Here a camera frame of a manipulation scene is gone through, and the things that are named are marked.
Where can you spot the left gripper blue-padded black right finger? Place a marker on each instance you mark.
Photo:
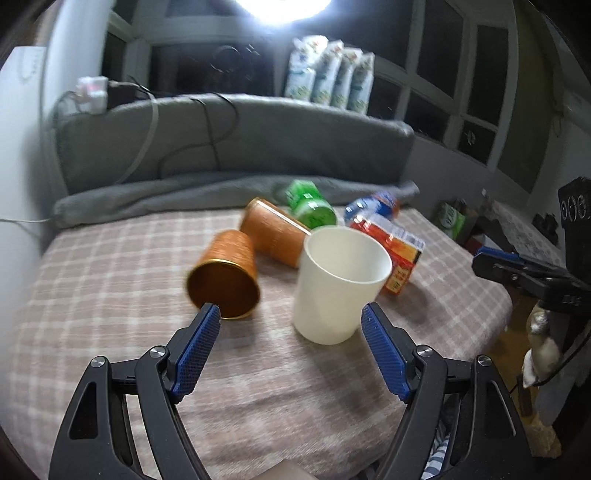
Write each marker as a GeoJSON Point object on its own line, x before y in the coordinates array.
{"type": "Point", "coordinates": [486, 436]}

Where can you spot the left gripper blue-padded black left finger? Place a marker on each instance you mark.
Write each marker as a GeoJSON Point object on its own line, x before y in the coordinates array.
{"type": "Point", "coordinates": [95, 438]}

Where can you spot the white plastic cup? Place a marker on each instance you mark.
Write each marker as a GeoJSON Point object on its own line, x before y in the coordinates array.
{"type": "Point", "coordinates": [341, 270]}

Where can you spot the orange patterned metal cup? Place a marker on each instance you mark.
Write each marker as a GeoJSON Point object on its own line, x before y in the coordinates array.
{"type": "Point", "coordinates": [226, 276]}

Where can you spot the beige plaid bed cover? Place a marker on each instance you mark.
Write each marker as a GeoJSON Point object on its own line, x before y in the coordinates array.
{"type": "Point", "coordinates": [266, 394]}

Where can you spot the red orange snack packet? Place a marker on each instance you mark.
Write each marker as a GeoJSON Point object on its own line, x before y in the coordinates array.
{"type": "Point", "coordinates": [404, 248]}

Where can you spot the lace covered side table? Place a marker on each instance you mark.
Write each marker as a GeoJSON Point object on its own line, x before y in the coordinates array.
{"type": "Point", "coordinates": [521, 233]}

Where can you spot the green white bag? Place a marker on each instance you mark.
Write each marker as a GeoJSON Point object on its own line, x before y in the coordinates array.
{"type": "Point", "coordinates": [450, 219]}

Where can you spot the blue orange drink bottle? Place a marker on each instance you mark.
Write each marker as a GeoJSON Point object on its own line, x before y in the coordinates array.
{"type": "Point", "coordinates": [381, 203]}

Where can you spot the grey rolled blanket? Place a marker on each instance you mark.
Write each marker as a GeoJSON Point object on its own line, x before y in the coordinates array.
{"type": "Point", "coordinates": [191, 192]}

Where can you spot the orange patterned tall can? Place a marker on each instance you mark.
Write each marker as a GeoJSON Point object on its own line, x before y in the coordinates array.
{"type": "Point", "coordinates": [273, 232]}

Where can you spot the grey sofa back cushion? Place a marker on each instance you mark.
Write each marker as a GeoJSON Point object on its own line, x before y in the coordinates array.
{"type": "Point", "coordinates": [208, 133]}

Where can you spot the green plastic bottle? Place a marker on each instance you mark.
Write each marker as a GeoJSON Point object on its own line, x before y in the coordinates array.
{"type": "Point", "coordinates": [308, 205]}

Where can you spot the black power adapter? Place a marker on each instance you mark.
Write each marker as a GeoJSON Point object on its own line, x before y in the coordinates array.
{"type": "Point", "coordinates": [120, 93]}

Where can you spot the white power plugs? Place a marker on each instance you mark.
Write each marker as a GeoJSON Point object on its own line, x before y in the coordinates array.
{"type": "Point", "coordinates": [91, 94]}

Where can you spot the white green refill pouch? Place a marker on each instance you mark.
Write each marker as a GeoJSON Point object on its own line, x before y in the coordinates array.
{"type": "Point", "coordinates": [327, 69]}
{"type": "Point", "coordinates": [302, 66]}
{"type": "Point", "coordinates": [362, 84]}
{"type": "Point", "coordinates": [340, 92]}

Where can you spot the bright ring light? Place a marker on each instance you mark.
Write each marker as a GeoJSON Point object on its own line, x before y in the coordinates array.
{"type": "Point", "coordinates": [283, 12]}

